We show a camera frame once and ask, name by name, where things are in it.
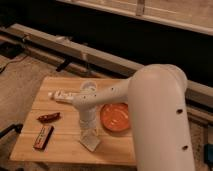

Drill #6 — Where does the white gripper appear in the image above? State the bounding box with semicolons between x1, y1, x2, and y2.
79;108;99;141

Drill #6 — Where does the white sponge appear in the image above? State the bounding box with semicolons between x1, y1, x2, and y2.
80;132;100;152

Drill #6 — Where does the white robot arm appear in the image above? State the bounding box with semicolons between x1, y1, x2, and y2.
52;64;195;171

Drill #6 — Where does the orange bowl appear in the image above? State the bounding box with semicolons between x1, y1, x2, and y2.
100;103;130;132

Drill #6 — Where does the red snack wrapper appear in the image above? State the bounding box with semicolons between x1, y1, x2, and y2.
37;112;60;123

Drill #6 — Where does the brown chocolate bar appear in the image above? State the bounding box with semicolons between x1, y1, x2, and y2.
33;125;54;150

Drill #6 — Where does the black object at left edge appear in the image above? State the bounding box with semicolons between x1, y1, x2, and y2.
0;124;23;139

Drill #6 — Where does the blue object at right edge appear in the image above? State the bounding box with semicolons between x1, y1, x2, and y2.
204;144;213;165

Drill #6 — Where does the black cable on floor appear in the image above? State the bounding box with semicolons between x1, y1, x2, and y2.
0;53;30;75

